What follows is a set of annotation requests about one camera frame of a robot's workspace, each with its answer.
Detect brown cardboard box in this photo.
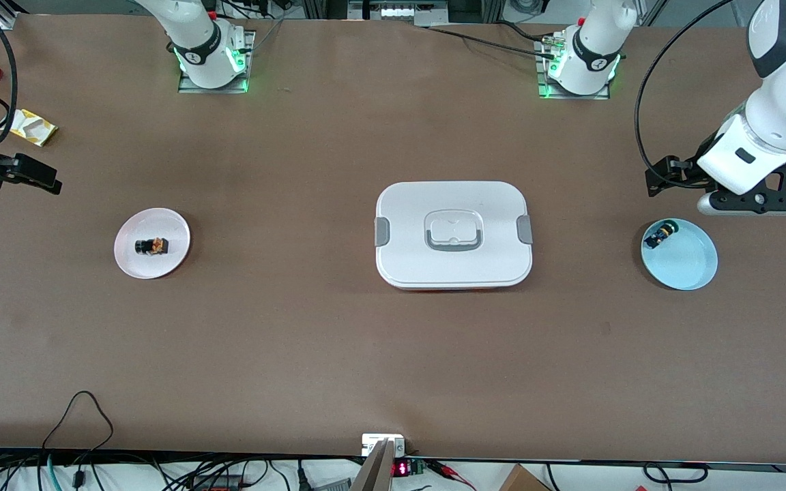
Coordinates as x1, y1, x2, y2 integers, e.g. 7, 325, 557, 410
499, 464, 552, 491

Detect yellow snack packet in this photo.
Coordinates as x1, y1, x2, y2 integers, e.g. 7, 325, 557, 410
0, 109, 59, 147

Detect small black blue toy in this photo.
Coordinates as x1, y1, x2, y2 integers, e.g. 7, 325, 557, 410
644, 220, 680, 250

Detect light blue round plate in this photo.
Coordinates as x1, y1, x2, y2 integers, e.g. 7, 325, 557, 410
641, 218, 718, 291

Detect pink round plate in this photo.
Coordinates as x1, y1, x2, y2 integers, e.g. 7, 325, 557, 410
114, 208, 191, 280

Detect white power strip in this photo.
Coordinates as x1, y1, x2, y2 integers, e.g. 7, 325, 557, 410
349, 0, 450, 25

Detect small white mounting block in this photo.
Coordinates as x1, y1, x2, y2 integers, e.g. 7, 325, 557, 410
362, 434, 406, 458

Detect grey aluminium bar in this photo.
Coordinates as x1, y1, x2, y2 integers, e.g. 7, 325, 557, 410
351, 440, 397, 491

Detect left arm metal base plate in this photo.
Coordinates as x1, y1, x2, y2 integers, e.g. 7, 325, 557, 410
535, 38, 612, 101

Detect aluminium frame profile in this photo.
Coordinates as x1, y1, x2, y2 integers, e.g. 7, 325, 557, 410
0, 0, 29, 29

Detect black looped cable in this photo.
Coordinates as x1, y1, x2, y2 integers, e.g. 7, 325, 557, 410
42, 390, 115, 456

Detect white lunch box grey handle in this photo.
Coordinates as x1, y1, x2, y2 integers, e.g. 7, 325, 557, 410
375, 181, 534, 292

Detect black cable on table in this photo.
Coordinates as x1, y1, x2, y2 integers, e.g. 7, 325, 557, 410
424, 26, 557, 61

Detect black coiled cable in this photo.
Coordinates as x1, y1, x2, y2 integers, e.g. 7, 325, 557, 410
642, 462, 709, 485

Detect red clip wires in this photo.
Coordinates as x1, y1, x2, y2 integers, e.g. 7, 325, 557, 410
427, 460, 477, 490

